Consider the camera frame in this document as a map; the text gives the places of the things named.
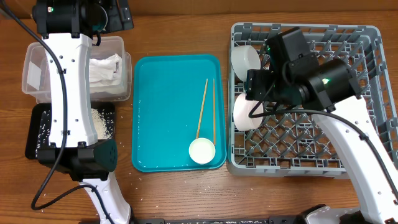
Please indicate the black plastic tray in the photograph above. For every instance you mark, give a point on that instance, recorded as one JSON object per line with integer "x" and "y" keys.
{"x": 35, "y": 123}

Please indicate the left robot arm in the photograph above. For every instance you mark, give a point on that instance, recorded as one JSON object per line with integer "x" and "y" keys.
{"x": 69, "y": 30}

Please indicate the cooked rice pile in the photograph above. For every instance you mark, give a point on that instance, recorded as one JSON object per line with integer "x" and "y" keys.
{"x": 103, "y": 121}

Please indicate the teal plastic serving tray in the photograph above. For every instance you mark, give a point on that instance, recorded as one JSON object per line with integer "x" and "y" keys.
{"x": 167, "y": 97}

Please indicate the small white cup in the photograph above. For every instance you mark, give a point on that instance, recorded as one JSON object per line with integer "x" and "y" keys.
{"x": 202, "y": 151}

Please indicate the wooden chopstick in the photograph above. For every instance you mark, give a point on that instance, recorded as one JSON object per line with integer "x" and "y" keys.
{"x": 201, "y": 109}
{"x": 214, "y": 113}

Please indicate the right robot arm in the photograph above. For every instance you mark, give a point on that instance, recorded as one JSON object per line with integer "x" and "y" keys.
{"x": 330, "y": 93}

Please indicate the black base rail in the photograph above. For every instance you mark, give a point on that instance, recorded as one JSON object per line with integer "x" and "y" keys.
{"x": 269, "y": 220}

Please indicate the grey dishwasher rack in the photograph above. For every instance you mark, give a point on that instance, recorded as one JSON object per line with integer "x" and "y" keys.
{"x": 292, "y": 144}

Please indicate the grey bowl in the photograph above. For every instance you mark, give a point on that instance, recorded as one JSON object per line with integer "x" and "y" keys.
{"x": 244, "y": 58}

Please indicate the clear plastic waste bin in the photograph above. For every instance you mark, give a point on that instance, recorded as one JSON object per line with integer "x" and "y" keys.
{"x": 36, "y": 78}

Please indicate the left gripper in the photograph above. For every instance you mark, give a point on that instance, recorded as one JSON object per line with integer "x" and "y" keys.
{"x": 115, "y": 22}

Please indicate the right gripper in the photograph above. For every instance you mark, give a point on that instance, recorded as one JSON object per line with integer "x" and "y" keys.
{"x": 255, "y": 83}

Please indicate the small pink plate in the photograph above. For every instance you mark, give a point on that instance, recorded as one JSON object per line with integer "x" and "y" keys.
{"x": 241, "y": 110}

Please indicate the white napkin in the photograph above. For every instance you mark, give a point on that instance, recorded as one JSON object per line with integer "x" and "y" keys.
{"x": 105, "y": 72}

